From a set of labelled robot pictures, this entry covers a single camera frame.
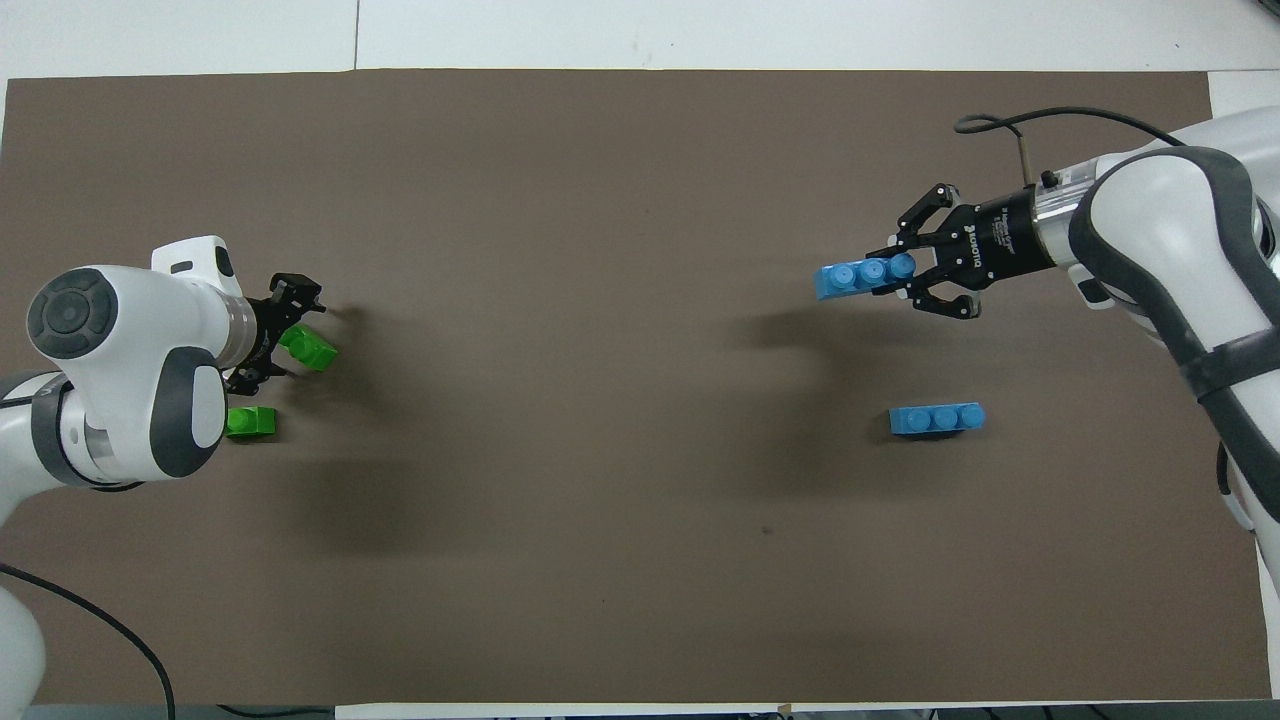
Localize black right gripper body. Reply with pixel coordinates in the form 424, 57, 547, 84
934, 187, 1057, 292

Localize blue three-stud brick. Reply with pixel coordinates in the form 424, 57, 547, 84
813, 252, 918, 302
889, 402, 987, 438

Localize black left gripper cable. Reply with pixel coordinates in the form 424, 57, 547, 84
0, 563, 179, 720

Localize thin black loose cable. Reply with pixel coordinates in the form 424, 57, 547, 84
215, 703, 336, 720

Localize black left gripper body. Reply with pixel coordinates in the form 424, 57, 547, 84
240, 296, 287, 392

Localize brown paper mat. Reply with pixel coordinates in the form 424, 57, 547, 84
0, 68, 1273, 706

